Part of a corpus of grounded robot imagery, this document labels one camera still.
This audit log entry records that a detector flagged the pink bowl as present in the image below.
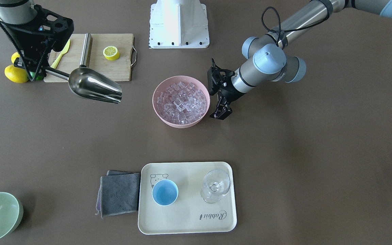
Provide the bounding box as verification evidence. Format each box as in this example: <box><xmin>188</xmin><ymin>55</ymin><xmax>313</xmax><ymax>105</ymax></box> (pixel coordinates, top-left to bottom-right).
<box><xmin>152</xmin><ymin>76</ymin><xmax>210</xmax><ymax>128</ymax></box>

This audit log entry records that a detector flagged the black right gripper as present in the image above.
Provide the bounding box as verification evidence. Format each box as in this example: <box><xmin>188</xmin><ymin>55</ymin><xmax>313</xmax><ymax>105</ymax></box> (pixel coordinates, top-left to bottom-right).
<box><xmin>3</xmin><ymin>5</ymin><xmax>74</xmax><ymax>73</ymax></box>

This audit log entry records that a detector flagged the stainless steel ice scoop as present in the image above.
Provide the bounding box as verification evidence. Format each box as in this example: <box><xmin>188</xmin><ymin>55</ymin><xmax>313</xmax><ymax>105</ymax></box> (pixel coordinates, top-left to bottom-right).
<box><xmin>43</xmin><ymin>66</ymin><xmax>122</xmax><ymax>104</ymax></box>

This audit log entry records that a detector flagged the green lime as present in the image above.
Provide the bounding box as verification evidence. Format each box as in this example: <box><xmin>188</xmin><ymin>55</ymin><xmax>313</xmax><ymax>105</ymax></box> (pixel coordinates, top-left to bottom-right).
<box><xmin>29</xmin><ymin>71</ymin><xmax>46</xmax><ymax>81</ymax></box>

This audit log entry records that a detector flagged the yellow plastic knife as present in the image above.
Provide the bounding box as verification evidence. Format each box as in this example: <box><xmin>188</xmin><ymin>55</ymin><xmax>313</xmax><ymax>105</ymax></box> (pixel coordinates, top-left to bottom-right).
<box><xmin>50</xmin><ymin>39</ymin><xmax>70</xmax><ymax>69</ymax></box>

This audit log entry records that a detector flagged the cream rabbit serving tray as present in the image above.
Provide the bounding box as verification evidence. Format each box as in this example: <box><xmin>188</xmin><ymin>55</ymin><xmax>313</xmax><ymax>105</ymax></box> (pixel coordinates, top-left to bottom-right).
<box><xmin>137</xmin><ymin>162</ymin><xmax>238</xmax><ymax>235</ymax></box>

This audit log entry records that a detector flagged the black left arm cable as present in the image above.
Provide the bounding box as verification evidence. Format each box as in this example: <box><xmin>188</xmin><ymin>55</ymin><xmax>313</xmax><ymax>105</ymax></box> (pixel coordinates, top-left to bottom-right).
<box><xmin>261</xmin><ymin>0</ymin><xmax>332</xmax><ymax>47</ymax></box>

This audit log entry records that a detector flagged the yellow lemon lower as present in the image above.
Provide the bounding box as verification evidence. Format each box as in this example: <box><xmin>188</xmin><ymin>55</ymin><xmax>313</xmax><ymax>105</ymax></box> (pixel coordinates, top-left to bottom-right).
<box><xmin>4</xmin><ymin>65</ymin><xmax>29</xmax><ymax>83</ymax></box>

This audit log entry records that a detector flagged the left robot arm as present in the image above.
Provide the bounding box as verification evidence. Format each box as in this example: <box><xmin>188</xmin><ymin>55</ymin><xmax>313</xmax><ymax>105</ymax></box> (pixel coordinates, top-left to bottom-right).
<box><xmin>207</xmin><ymin>0</ymin><xmax>392</xmax><ymax>120</ymax></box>

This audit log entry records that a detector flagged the clear wine glass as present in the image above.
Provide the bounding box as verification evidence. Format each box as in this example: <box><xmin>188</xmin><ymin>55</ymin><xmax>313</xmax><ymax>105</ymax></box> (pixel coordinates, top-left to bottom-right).
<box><xmin>200</xmin><ymin>169</ymin><xmax>231</xmax><ymax>203</ymax></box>

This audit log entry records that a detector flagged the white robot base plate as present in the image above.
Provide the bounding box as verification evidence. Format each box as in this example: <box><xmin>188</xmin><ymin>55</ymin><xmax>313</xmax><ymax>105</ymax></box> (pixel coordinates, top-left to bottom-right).
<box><xmin>148</xmin><ymin>0</ymin><xmax>210</xmax><ymax>49</ymax></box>

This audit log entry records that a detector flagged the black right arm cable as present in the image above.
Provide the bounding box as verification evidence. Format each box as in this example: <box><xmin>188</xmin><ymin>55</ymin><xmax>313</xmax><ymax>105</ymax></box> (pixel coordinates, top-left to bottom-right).
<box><xmin>0</xmin><ymin>0</ymin><xmax>52</xmax><ymax>82</ymax></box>

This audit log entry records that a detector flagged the grey folded cloth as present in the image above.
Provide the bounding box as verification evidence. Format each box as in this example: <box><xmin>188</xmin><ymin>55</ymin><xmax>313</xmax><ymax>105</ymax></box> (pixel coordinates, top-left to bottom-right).
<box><xmin>96</xmin><ymin>169</ymin><xmax>141</xmax><ymax>218</ymax></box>

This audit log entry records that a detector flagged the half lemon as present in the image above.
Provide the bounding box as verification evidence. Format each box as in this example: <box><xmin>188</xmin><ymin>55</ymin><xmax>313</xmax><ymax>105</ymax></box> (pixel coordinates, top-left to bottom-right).
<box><xmin>102</xmin><ymin>46</ymin><xmax>120</xmax><ymax>61</ymax></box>

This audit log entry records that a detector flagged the light blue cup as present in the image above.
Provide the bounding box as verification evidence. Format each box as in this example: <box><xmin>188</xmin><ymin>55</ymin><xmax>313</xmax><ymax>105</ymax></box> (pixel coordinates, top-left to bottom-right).
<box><xmin>151</xmin><ymin>179</ymin><xmax>179</xmax><ymax>206</ymax></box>

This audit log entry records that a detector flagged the yellow lemon upper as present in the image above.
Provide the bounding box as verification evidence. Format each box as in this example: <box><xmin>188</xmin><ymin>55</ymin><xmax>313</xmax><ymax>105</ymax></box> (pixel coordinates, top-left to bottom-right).
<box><xmin>11</xmin><ymin>52</ymin><xmax>20</xmax><ymax>65</ymax></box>

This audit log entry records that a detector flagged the yellow lemon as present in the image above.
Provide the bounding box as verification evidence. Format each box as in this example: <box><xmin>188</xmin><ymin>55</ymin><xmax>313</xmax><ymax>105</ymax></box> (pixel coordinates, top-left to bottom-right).
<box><xmin>11</xmin><ymin>52</ymin><xmax>20</xmax><ymax>65</ymax></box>
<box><xmin>4</xmin><ymin>65</ymin><xmax>29</xmax><ymax>83</ymax></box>

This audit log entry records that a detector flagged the bamboo cutting board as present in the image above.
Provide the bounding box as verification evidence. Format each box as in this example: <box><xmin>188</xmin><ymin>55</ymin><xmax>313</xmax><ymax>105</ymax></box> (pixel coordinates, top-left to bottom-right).
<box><xmin>56</xmin><ymin>34</ymin><xmax>134</xmax><ymax>82</ymax></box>

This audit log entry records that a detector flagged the pile of clear ice cubes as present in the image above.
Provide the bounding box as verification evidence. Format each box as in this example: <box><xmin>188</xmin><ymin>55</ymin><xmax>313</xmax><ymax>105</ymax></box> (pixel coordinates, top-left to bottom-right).
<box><xmin>153</xmin><ymin>81</ymin><xmax>209</xmax><ymax>125</ymax></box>

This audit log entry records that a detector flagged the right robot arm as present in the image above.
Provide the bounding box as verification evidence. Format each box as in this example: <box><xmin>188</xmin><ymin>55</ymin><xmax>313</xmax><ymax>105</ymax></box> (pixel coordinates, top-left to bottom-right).
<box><xmin>0</xmin><ymin>0</ymin><xmax>74</xmax><ymax>76</ymax></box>

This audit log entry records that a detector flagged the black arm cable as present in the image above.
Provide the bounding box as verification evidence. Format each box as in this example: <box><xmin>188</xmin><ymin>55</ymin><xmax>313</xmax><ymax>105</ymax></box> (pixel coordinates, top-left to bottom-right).
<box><xmin>0</xmin><ymin>0</ymin><xmax>52</xmax><ymax>82</ymax></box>
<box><xmin>261</xmin><ymin>0</ymin><xmax>332</xmax><ymax>47</ymax></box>

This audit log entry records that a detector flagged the steel muddler black tip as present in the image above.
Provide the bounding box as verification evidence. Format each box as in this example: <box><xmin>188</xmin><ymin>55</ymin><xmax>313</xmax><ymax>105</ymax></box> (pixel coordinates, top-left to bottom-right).
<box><xmin>79</xmin><ymin>33</ymin><xmax>93</xmax><ymax>68</ymax></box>

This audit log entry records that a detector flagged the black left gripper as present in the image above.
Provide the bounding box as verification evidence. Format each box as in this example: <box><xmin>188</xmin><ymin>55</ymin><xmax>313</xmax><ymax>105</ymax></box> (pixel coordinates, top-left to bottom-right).
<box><xmin>207</xmin><ymin>66</ymin><xmax>245</xmax><ymax>120</ymax></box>

